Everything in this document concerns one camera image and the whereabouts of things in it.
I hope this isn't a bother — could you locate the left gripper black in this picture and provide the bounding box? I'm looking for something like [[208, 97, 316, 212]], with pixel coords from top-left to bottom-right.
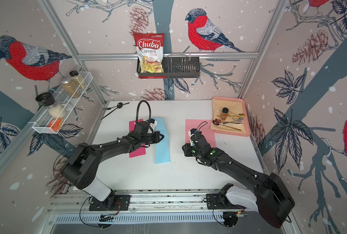
[[141, 131, 166, 145]]

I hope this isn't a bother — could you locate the light blue paper sheet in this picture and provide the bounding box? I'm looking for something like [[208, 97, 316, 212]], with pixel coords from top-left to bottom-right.
[[154, 117, 170, 164]]

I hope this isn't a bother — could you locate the magenta paper sheet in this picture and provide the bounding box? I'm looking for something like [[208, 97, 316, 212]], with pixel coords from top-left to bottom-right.
[[129, 121, 146, 158]]

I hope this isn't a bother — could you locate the light pink paper sheet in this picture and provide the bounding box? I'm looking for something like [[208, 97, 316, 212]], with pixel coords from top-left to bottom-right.
[[185, 120, 216, 148]]

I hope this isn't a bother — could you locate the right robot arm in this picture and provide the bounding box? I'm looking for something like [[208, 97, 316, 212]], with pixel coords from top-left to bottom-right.
[[182, 129, 295, 228]]

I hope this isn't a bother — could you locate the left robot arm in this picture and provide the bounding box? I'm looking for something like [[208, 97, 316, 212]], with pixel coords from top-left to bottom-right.
[[60, 121, 164, 202]]

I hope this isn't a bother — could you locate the iridescent purple spoon front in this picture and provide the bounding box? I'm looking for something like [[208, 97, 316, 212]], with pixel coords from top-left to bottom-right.
[[212, 119, 242, 131]]

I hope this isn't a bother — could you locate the iridescent rainbow spoon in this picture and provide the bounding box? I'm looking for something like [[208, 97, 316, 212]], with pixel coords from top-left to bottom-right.
[[214, 119, 243, 125]]

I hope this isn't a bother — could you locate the red pepper spice jar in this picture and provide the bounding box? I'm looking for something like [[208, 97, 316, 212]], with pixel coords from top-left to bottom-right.
[[220, 107, 229, 121]]

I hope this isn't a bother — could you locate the pink plastic tray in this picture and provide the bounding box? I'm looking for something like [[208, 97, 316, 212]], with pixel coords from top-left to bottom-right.
[[210, 96, 251, 137]]

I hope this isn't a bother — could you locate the black spoon on table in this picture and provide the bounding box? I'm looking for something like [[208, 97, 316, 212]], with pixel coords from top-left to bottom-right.
[[101, 102, 129, 120]]

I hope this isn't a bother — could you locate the Chuba cassava chips bag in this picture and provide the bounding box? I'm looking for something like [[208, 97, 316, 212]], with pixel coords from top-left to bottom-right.
[[133, 33, 165, 74]]

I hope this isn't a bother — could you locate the tan spice bottle rear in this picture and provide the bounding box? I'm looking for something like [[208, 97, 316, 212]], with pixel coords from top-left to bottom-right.
[[70, 71, 87, 89]]

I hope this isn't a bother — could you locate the tan spice bottle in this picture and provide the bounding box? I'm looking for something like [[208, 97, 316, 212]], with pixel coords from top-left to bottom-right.
[[70, 71, 87, 89], [61, 78, 80, 98]]

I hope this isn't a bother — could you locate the tan spice bottle front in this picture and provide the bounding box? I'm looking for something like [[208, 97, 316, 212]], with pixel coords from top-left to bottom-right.
[[61, 78, 80, 98]]

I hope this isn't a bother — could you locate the small red box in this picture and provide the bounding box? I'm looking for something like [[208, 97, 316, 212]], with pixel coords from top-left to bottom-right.
[[47, 119, 63, 132]]

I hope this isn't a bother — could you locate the black lid grinder jar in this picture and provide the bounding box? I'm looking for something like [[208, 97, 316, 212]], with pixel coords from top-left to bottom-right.
[[35, 92, 67, 120]]

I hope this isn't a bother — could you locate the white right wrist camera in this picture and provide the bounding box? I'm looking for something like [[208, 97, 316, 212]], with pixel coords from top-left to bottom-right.
[[189, 128, 198, 146]]

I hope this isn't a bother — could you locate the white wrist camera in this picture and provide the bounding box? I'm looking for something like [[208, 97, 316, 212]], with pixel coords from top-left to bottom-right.
[[147, 119, 157, 129], [189, 128, 198, 146]]

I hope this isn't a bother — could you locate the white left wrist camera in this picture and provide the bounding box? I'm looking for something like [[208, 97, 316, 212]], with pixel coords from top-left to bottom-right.
[[147, 119, 157, 129]]

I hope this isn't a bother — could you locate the gold spoon cream handle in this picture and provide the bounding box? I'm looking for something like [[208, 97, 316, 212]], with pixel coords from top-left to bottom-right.
[[230, 113, 245, 118]]

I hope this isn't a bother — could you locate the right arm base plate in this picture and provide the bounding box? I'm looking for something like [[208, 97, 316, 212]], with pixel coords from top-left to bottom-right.
[[204, 194, 245, 210]]

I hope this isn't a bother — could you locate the black wire wall basket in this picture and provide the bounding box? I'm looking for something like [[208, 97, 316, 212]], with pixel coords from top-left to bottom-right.
[[136, 55, 200, 79]]

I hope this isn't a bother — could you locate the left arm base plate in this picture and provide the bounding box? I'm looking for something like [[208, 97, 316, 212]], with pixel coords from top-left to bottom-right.
[[89, 195, 131, 212]]

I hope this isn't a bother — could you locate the clear acrylic wall shelf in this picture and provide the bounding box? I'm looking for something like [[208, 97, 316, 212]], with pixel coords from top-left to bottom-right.
[[33, 72, 93, 134]]

